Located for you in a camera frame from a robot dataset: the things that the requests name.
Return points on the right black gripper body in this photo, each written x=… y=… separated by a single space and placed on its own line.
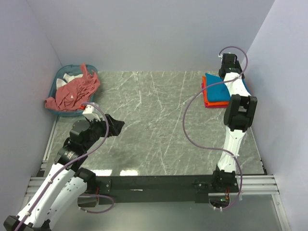
x=237 y=66

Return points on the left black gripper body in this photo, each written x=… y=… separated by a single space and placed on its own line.
x=98 y=129

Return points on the teal blue t shirt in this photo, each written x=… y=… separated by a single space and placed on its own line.
x=217 y=93

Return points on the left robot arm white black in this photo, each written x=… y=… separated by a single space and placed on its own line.
x=66 y=180

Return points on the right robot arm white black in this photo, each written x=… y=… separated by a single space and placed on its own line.
x=238 y=118

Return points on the salmon pink t shirt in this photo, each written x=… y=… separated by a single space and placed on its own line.
x=74 y=92

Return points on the folded orange t shirt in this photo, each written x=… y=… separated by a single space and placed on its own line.
x=217 y=96

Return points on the white garment in basket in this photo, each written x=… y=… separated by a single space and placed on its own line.
x=66 y=79

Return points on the teal plastic basket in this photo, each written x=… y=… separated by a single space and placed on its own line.
x=69 y=113

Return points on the black base beam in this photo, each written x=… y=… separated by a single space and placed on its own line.
x=148 y=189

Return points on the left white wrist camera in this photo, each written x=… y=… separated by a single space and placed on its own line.
x=90 y=112

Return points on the aluminium frame rail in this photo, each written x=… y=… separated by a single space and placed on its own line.
x=259 y=185

